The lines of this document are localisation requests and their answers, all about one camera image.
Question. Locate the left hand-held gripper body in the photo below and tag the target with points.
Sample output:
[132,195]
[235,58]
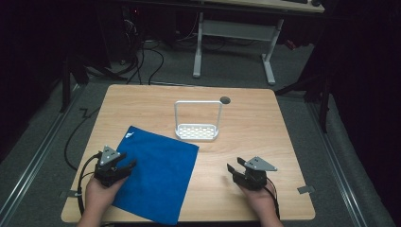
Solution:
[106,171]

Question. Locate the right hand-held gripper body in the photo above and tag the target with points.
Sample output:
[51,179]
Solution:
[253,178]

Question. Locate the blue cloth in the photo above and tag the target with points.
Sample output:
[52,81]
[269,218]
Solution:
[157,176]

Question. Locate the person's right hand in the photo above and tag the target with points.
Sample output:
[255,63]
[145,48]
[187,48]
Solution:
[263,201]

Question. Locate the person's left hand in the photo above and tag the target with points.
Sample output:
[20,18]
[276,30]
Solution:
[97,197]

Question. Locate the grey tape piece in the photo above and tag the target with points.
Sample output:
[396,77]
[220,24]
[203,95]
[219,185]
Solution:
[67,194]
[305,189]

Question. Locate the black table grommet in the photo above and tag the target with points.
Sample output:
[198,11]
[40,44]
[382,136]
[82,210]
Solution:
[225,100]

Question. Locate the black stand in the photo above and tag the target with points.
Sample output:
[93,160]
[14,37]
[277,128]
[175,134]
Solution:
[323,104]
[65,85]

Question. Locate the white-framed desk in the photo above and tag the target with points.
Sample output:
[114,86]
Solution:
[236,30]

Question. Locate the black keyboard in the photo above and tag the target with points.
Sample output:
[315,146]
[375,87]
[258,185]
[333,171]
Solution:
[295,1]

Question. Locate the black computer mouse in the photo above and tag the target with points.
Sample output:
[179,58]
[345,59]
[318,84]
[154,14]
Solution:
[316,3]

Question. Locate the metal floor rail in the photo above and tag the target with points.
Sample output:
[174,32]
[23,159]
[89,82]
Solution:
[34,160]
[337,167]

